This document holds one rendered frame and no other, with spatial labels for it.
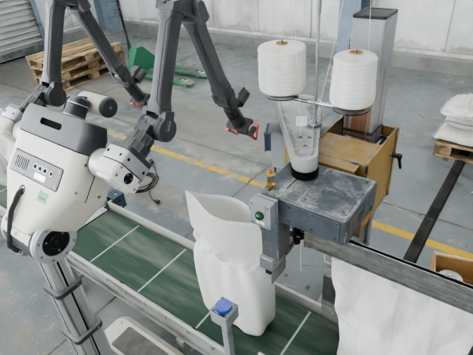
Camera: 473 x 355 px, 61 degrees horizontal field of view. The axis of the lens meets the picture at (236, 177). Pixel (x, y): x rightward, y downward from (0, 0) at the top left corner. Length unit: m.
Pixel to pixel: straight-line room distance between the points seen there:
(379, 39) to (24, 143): 1.23
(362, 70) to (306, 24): 5.72
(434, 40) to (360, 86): 5.09
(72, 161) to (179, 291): 1.17
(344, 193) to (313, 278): 1.60
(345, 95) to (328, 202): 0.33
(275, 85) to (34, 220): 0.89
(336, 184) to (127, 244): 1.66
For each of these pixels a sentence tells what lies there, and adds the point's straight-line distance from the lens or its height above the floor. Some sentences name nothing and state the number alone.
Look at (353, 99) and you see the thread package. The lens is 1.30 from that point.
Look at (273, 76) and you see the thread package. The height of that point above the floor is 1.60.
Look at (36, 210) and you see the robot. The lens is 1.43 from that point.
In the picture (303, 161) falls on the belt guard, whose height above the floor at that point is 1.41.
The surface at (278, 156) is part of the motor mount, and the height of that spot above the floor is 1.21.
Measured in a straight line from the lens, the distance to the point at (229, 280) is 1.82.
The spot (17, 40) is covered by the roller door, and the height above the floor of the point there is 0.32.
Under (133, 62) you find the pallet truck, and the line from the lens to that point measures 6.73.
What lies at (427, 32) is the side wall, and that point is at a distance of 6.35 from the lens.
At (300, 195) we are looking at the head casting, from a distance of 1.25.
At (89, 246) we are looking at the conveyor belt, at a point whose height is 0.38.
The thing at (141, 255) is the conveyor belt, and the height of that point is 0.38.
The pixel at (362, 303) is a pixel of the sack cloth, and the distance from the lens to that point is 1.56.
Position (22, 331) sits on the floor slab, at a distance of 2.98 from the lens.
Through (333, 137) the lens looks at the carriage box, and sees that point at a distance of 1.57.
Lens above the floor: 2.07
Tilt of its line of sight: 33 degrees down
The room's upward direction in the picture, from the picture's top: 5 degrees counter-clockwise
